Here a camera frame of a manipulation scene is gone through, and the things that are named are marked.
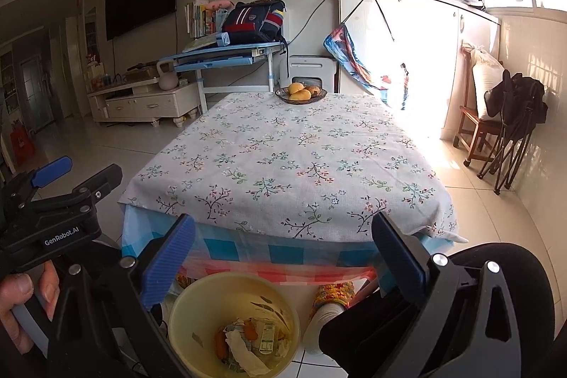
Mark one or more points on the colourful printed bag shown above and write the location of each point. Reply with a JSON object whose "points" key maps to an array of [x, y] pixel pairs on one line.
{"points": [[350, 59]]}

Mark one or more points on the light blue pouch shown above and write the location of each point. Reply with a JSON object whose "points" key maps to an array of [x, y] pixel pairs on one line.
{"points": [[223, 39]]}

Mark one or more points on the dark brown fruit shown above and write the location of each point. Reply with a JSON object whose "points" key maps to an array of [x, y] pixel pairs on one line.
{"points": [[313, 91]]}

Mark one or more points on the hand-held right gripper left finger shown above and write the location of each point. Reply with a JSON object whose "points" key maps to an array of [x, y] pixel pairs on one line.
{"points": [[170, 258]]}

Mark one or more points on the colourful knit slipper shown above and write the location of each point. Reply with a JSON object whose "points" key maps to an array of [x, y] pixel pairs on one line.
{"points": [[332, 294], [185, 280]]}

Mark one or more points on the white cabinet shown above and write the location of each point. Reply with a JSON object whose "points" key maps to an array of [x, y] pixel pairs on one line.
{"points": [[425, 28]]}

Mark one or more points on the black folding chair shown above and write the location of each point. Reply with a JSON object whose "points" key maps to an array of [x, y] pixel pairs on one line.
{"points": [[522, 94]]}

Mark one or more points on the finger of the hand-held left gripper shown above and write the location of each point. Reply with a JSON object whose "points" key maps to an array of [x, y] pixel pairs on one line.
{"points": [[88, 192], [51, 172]]}

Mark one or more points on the pink plush toy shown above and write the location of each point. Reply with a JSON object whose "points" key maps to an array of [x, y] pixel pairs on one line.
{"points": [[219, 4]]}

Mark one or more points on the row of books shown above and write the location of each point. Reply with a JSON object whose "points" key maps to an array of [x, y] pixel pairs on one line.
{"points": [[199, 19]]}

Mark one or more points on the wooden chair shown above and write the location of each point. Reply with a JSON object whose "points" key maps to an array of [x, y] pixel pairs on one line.
{"points": [[471, 125]]}

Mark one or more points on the pink kettlebell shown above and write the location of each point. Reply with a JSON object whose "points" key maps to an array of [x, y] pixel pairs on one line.
{"points": [[167, 80]]}

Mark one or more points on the blue study desk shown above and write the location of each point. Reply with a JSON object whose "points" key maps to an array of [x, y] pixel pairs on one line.
{"points": [[221, 59]]}

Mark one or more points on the orange peel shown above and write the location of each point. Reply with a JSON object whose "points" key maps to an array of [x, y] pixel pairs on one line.
{"points": [[251, 330], [220, 345]]}

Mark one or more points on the yellow mango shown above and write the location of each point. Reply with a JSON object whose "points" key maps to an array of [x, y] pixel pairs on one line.
{"points": [[301, 96], [295, 88]]}

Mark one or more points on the person's white sock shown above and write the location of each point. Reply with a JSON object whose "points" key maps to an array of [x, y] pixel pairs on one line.
{"points": [[319, 329]]}

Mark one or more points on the dark fruit plate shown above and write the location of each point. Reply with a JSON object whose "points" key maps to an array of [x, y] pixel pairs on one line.
{"points": [[282, 95]]}

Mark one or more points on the cream television stand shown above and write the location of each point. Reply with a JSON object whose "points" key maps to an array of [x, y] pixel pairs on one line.
{"points": [[141, 105]]}

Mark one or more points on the white paper wrapper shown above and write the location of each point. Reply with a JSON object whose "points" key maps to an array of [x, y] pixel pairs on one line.
{"points": [[243, 353]]}

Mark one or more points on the white pillow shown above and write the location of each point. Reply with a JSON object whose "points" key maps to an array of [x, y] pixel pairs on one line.
{"points": [[487, 85]]}

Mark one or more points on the person's black clothing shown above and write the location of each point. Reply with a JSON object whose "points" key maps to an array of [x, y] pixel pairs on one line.
{"points": [[350, 338]]}

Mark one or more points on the blue red checkered table cover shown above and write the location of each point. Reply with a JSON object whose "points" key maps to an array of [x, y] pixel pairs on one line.
{"points": [[230, 249]]}

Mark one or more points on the brown box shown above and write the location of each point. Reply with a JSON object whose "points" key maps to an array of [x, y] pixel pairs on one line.
{"points": [[141, 74]]}

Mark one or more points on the person's left hand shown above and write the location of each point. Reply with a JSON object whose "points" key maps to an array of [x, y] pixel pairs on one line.
{"points": [[15, 289]]}

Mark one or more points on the yellow plastic bin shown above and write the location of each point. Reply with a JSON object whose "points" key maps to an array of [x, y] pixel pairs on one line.
{"points": [[199, 307]]}

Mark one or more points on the red bag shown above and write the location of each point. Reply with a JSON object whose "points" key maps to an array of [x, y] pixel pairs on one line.
{"points": [[23, 143]]}

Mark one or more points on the green white drink carton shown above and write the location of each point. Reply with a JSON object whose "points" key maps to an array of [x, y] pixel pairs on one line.
{"points": [[265, 338]]}

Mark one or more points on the floral tablecloth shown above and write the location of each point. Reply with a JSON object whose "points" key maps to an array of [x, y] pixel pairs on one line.
{"points": [[288, 165]]}

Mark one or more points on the open workbook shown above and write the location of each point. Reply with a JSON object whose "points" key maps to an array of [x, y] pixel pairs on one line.
{"points": [[199, 45]]}

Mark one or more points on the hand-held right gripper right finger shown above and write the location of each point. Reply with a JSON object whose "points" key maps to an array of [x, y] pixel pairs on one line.
{"points": [[398, 258]]}

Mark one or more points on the navy red backpack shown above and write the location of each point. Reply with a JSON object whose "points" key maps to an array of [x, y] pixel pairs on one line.
{"points": [[252, 23]]}

